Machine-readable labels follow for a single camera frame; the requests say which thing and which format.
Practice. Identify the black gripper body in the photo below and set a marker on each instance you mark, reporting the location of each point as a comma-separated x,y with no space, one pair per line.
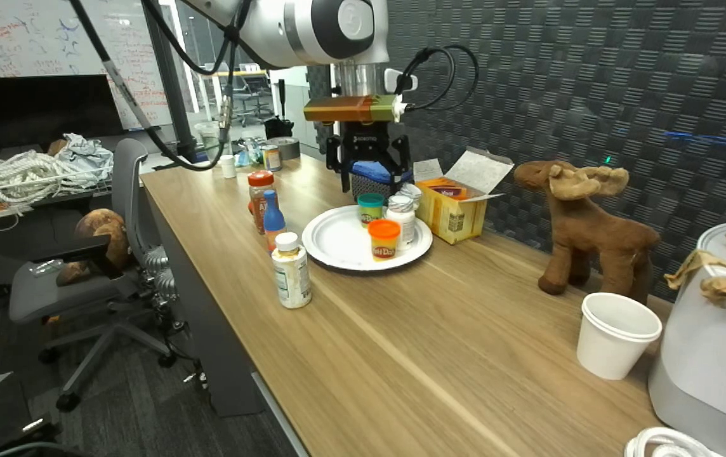
367,144

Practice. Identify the orange-lid play-doh can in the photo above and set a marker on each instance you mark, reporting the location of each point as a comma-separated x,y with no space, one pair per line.
385,240

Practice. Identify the stained white-cap bottle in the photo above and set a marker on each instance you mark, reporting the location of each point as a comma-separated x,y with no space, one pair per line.
292,275

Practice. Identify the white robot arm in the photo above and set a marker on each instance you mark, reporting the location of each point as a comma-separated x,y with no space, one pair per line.
296,30

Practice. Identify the white paper plate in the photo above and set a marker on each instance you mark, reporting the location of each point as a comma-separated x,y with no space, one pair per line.
338,243

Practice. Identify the blue sponge black holder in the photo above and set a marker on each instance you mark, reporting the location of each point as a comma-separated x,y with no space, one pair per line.
375,173

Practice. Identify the yellow cardboard box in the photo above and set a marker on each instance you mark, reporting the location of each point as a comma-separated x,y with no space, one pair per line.
456,216

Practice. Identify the yellow-label tin can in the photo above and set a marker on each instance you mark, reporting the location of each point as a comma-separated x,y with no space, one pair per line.
272,159

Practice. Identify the red-lid spice jar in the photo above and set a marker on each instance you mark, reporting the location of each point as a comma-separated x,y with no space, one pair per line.
261,192

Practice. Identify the small white cup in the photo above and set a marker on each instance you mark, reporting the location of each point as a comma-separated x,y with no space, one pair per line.
224,166

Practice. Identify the brown moose plush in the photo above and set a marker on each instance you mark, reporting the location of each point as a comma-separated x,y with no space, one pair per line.
593,233

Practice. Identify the brown plush toy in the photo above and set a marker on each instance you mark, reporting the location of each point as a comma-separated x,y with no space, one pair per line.
104,233

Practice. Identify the white paper cup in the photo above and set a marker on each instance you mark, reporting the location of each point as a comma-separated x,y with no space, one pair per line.
613,339

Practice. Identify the grey office chair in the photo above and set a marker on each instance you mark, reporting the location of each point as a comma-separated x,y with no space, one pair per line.
85,295

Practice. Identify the blue tape strip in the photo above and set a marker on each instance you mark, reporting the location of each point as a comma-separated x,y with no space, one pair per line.
701,138

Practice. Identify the grey white appliance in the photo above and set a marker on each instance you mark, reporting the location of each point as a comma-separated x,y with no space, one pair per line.
710,365

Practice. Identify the black camera stand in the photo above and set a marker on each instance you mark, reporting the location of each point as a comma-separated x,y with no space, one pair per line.
278,125

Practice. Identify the black metal post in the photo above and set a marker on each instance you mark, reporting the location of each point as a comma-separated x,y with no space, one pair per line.
169,84

